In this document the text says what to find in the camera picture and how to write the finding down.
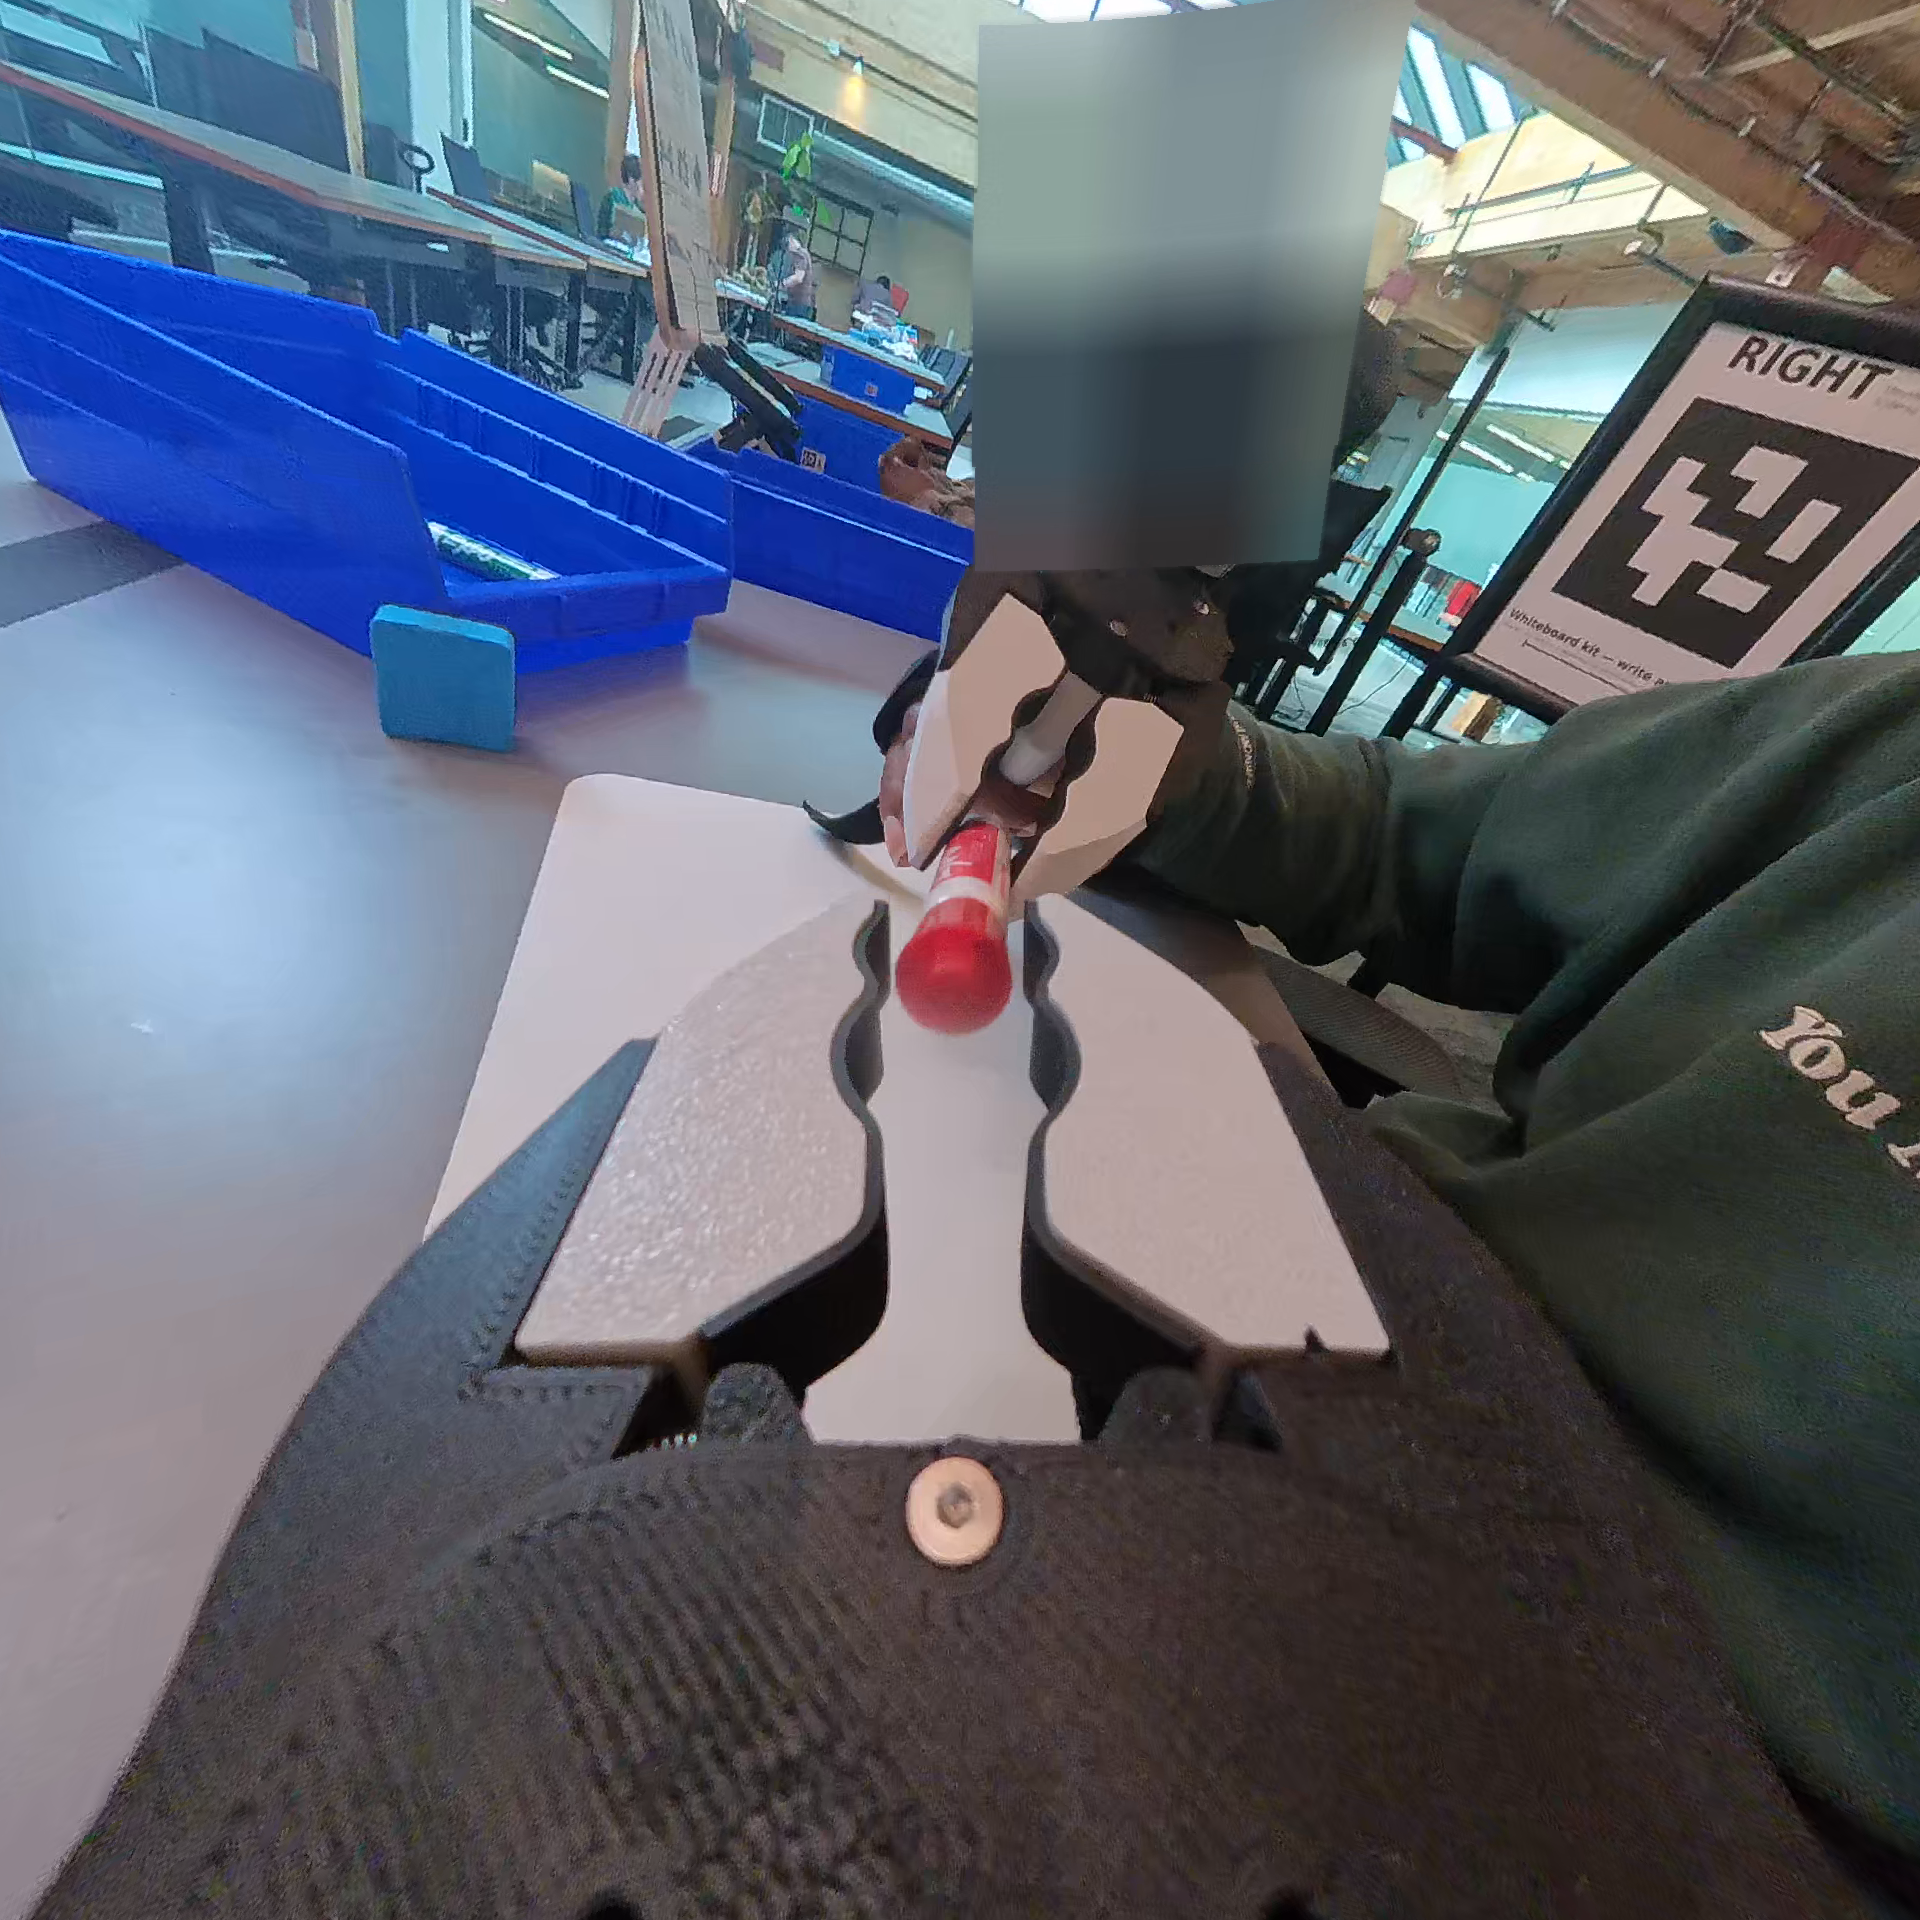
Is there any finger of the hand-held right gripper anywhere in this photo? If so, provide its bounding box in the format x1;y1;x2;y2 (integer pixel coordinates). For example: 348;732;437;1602
897;589;1061;878
1006;698;1190;922

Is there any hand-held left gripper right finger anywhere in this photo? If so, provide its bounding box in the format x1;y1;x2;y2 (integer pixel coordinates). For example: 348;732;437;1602
1021;896;1396;1376

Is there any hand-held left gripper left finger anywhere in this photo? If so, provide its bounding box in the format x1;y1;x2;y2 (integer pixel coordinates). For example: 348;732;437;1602
515;900;894;1376

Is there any red dry-erase marker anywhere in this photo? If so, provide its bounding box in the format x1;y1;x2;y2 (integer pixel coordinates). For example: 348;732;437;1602
929;676;1099;907

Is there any red marker cap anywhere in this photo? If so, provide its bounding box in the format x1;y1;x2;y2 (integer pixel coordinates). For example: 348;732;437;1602
892;883;1023;1040

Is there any white whiteboard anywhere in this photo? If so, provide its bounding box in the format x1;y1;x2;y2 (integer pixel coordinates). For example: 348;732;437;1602
428;776;1327;1451

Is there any blue whiteboard eraser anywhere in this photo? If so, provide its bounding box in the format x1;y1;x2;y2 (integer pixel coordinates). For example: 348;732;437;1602
367;604;521;755

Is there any blue plastic bin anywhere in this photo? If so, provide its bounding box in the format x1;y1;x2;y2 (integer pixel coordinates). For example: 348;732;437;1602
0;232;741;665
816;325;937;416
720;446;981;645

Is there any person's right hand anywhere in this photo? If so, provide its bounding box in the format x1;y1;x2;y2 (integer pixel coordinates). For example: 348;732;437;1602
872;698;925;873

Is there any black office chair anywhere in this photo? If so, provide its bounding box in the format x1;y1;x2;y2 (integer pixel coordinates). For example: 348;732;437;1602
1236;476;1448;729

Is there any green sweatshirt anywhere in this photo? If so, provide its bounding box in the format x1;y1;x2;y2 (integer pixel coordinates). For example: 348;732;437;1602
1366;646;1920;1877

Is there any wooden sign board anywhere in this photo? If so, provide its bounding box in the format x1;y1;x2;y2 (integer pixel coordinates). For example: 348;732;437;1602
613;0;741;441

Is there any black framed tag sign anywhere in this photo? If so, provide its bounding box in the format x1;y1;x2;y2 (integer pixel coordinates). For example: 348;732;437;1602
1380;277;1920;746

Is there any wooden desk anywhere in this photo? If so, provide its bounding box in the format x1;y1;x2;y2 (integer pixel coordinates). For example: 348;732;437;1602
0;62;597;387

